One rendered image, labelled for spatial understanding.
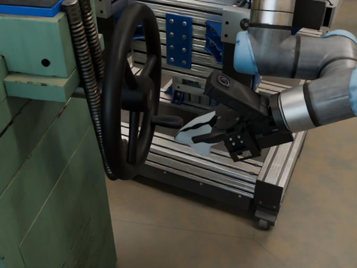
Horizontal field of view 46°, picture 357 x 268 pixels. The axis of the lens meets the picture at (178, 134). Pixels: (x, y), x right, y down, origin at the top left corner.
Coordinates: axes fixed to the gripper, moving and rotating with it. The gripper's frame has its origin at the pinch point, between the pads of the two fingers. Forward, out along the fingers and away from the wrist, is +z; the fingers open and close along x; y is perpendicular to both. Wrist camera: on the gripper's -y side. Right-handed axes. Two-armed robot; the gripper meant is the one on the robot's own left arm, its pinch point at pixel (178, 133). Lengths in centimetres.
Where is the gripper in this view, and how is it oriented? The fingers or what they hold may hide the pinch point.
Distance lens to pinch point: 79.3
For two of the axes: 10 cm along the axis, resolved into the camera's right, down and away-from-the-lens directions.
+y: 4.9, 7.1, 5.1
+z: -8.5, 2.6, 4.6
